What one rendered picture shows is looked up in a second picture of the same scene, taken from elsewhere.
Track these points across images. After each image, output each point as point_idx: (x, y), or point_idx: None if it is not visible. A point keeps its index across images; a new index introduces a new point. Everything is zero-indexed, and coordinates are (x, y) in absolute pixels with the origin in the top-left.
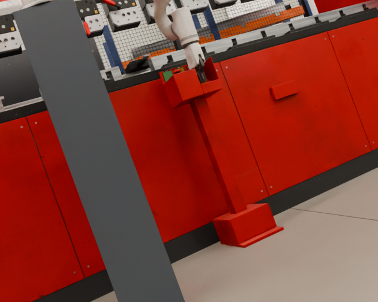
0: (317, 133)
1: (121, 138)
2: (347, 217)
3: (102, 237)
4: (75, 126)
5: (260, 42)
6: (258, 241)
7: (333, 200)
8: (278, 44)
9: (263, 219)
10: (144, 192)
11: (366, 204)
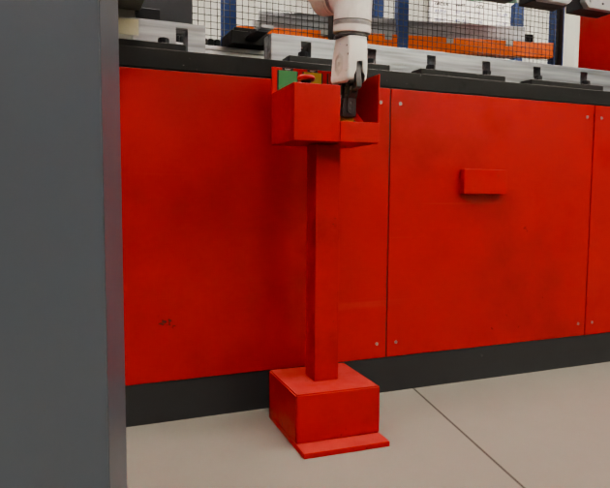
0: (509, 276)
1: (96, 194)
2: (516, 487)
3: None
4: None
5: (476, 80)
6: (334, 454)
7: (494, 412)
8: (505, 97)
9: (358, 411)
10: (106, 339)
11: (559, 464)
